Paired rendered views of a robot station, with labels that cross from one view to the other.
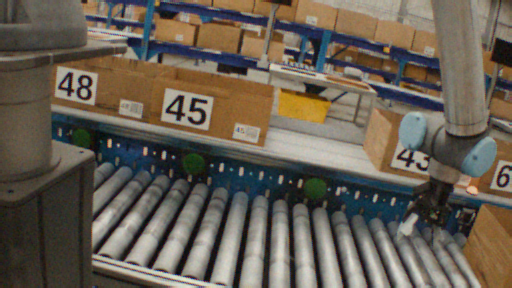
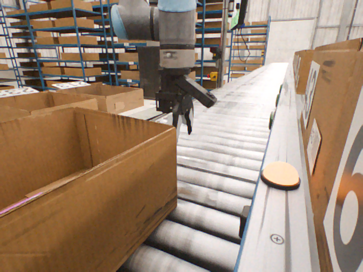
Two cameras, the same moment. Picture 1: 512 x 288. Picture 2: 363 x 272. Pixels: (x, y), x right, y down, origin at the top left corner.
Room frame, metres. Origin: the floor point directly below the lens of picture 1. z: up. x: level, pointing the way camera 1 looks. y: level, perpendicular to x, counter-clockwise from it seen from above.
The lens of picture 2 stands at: (1.20, -1.04, 1.04)
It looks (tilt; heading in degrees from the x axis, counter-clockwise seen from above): 21 degrees down; 115
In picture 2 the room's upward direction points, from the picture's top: straight up
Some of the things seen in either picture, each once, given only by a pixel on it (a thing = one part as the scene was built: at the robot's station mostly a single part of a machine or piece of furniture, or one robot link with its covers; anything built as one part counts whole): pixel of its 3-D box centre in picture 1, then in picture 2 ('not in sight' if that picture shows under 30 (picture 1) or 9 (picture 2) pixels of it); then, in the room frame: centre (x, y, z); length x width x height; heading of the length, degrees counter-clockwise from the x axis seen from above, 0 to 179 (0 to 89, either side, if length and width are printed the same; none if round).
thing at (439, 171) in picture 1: (445, 170); (176, 60); (0.94, -0.50, 1.02); 0.10 x 0.09 x 0.05; 89
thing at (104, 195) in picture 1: (96, 203); (237, 103); (0.95, 0.40, 0.72); 0.52 x 0.05 x 0.05; 0
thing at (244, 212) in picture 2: (466, 218); (245, 224); (1.18, -0.78, 0.81); 0.05 x 0.02 x 0.07; 90
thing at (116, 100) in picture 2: not in sight; (101, 97); (0.28, -0.12, 0.80); 0.38 x 0.28 x 0.10; 176
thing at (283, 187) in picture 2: not in sight; (280, 177); (1.21, -0.78, 0.89); 0.05 x 0.05 x 0.01
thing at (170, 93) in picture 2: (435, 200); (175, 91); (0.93, -0.50, 0.94); 0.09 x 0.08 x 0.12; 179
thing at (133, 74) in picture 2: not in sight; (141, 74); (-0.44, 1.31, 0.79); 0.40 x 0.30 x 0.10; 1
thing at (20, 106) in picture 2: not in sight; (43, 110); (0.25, -0.44, 0.80); 0.38 x 0.28 x 0.10; 174
